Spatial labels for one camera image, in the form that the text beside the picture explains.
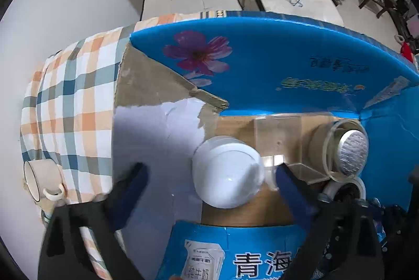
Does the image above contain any white ring black tin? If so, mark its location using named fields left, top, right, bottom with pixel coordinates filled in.
left=322, top=177, right=366, bottom=203

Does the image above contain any clear acrylic cube box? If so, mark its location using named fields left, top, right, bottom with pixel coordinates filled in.
left=254, top=113, right=334, bottom=189

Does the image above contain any round metal mesh-top tin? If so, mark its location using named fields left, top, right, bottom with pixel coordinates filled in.
left=308, top=119, right=369, bottom=182

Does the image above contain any white round tin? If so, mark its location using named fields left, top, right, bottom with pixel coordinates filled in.
left=192, top=135, right=264, bottom=209

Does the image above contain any white ceramic mug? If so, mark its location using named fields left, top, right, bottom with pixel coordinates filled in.
left=23, top=159, right=66, bottom=203

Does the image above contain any plaid orange blue cloth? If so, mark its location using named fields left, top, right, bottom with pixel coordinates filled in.
left=21, top=10, right=229, bottom=279

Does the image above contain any blue cardboard milk box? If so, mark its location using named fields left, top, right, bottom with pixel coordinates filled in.
left=112, top=12, right=418, bottom=279

